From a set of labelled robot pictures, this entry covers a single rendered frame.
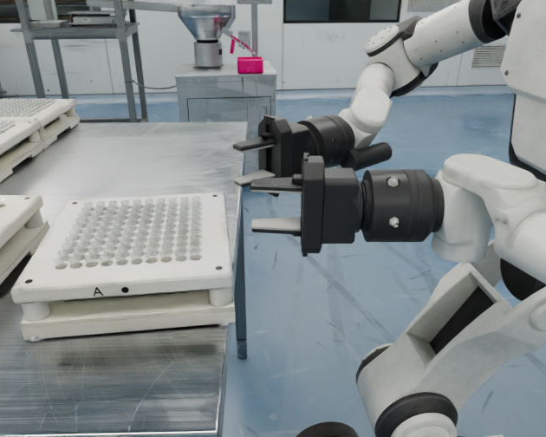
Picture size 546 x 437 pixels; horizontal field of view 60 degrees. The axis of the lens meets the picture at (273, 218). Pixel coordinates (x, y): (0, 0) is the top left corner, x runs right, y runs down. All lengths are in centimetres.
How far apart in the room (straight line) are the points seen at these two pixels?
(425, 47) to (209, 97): 217
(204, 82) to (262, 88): 35
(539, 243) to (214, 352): 35
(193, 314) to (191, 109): 255
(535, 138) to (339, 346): 133
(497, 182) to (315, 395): 129
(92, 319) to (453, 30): 78
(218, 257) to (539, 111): 48
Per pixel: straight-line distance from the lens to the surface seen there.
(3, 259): 76
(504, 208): 53
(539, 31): 75
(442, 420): 86
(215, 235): 63
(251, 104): 306
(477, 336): 80
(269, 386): 175
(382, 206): 54
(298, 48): 592
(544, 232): 52
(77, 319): 60
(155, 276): 56
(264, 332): 195
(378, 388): 89
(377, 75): 99
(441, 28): 99
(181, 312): 58
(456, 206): 58
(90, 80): 607
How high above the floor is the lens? 126
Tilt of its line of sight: 27 degrees down
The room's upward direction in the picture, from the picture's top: straight up
